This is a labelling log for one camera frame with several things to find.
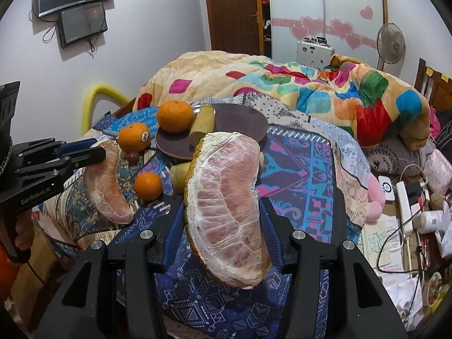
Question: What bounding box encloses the white wardrobe with hearts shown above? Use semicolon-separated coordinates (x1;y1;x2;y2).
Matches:
270;0;384;68

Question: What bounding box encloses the dark purple plate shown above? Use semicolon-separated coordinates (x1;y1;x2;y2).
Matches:
156;103;268;161

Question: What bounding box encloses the large orange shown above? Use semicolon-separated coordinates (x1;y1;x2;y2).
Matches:
156;100;195;134

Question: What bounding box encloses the wooden bed headboard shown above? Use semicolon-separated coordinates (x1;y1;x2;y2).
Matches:
414;58;452;111

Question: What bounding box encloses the white appliance box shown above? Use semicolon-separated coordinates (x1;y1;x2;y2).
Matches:
297;37;335;69

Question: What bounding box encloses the orange with sticker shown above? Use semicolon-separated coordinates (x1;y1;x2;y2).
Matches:
117;123;150;153

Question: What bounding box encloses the person's left hand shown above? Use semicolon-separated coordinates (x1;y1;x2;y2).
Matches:
1;210;34;252

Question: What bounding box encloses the white power strip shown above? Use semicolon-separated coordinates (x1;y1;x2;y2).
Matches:
395;181;413;237

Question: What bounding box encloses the brown wooden door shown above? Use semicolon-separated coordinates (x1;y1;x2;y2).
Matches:
205;0;264;55

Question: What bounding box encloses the small wall monitor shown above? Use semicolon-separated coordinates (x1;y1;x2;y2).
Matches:
57;2;108;48

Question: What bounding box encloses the colourful checked blanket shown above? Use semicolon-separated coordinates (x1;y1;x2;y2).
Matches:
133;51;430;150

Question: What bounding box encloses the small mandarin orange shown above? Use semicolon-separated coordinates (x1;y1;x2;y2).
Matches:
134;172;163;202

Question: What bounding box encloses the pomelo segment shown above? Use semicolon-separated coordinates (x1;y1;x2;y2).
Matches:
83;140;133;224
184;132;270;289

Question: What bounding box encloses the yellow padded chair frame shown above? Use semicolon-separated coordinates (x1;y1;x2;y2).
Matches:
81;83;130;135

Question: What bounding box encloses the short sugarcane piece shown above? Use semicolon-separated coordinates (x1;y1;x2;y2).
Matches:
170;162;191;194

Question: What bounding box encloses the blue patchwork bed cover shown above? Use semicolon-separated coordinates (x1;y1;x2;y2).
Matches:
36;94;377;338

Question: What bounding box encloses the standing electric fan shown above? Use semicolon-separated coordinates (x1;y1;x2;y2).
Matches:
376;22;406;70

